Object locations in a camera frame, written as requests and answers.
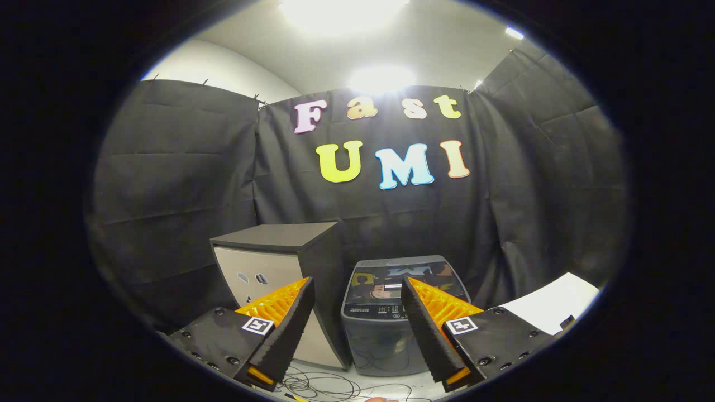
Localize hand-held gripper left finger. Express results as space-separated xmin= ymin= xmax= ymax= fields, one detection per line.
xmin=166 ymin=276 xmax=317 ymax=393

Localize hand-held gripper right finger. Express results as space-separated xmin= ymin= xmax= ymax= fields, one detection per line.
xmin=400 ymin=275 xmax=556 ymax=394

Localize grey washing machine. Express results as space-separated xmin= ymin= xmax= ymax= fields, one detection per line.
xmin=341 ymin=255 xmax=471 ymax=377

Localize grey cabinet with dark top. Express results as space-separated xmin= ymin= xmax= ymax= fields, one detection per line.
xmin=209 ymin=222 xmax=352 ymax=372

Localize white flat board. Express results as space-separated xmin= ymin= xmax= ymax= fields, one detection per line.
xmin=497 ymin=272 xmax=601 ymax=336

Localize black backdrop cloth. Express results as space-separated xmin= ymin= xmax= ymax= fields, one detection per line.
xmin=84 ymin=47 xmax=632 ymax=330

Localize tangle of black floor cables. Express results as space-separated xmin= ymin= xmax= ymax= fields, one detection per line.
xmin=277 ymin=341 xmax=417 ymax=402

